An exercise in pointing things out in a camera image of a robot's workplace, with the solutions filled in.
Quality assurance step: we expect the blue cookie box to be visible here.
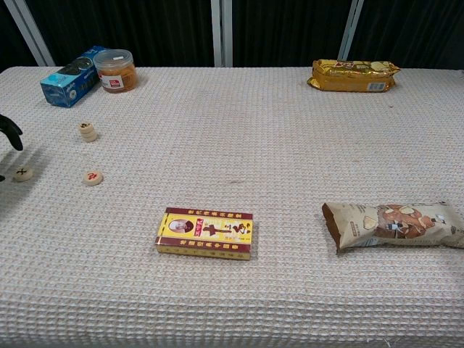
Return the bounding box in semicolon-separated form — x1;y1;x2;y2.
39;45;109;109

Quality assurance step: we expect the black pleated curtain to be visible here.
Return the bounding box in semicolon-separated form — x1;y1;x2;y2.
0;0;464;73

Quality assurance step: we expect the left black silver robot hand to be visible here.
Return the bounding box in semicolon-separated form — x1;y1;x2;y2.
0;114;25;152

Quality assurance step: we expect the beige snack bag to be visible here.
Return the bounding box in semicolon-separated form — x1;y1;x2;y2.
321;201;464;255

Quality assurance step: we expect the small round token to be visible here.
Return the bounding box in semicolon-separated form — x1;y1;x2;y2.
82;170;104;187

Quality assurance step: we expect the clear plastic snack jar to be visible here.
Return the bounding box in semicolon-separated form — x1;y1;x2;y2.
93;49;138;94

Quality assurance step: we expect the beige waffle tablecloth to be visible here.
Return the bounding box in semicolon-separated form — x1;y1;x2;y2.
0;65;464;348

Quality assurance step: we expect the yellow red spice box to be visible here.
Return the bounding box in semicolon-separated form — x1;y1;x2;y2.
154;207;254;261

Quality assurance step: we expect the grey metal frame post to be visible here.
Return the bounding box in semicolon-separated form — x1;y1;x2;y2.
210;0;233;68
337;0;365;62
2;0;56;67

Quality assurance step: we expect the gold biscuit pack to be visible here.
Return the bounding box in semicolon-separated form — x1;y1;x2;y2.
307;59;402;94

